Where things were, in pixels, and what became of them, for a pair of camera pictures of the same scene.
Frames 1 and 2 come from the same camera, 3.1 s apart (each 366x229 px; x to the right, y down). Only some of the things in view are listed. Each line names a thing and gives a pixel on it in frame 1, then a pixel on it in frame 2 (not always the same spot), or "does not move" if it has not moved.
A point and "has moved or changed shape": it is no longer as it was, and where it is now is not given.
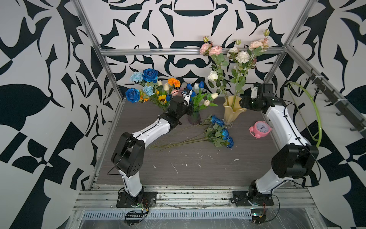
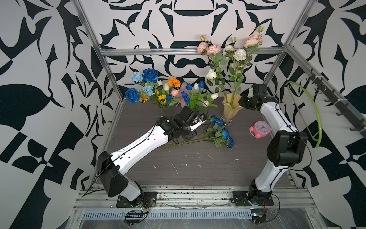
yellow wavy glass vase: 232,109 has moved or changed shape
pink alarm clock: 260,129 does not move
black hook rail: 353,115 does not move
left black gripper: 188,109 to 191,135
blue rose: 215,119 does not move
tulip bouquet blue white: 198,99 does not move
